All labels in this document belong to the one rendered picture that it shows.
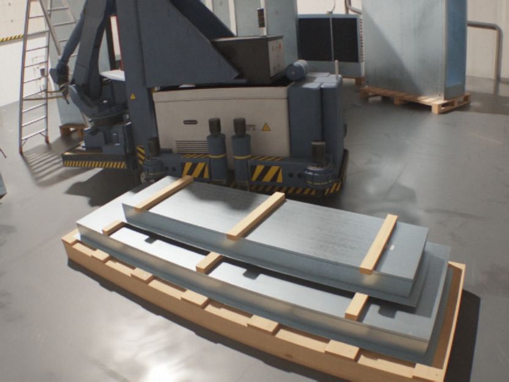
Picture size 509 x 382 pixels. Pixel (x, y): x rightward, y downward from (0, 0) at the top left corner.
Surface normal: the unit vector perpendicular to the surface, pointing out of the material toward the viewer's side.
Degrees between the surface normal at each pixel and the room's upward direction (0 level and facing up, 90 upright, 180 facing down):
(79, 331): 0
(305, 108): 90
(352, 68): 90
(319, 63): 90
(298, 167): 90
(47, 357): 0
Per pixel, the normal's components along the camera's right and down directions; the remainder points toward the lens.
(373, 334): -0.53, 0.41
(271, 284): -0.07, -0.90
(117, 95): 0.29, 0.40
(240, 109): -0.31, 0.44
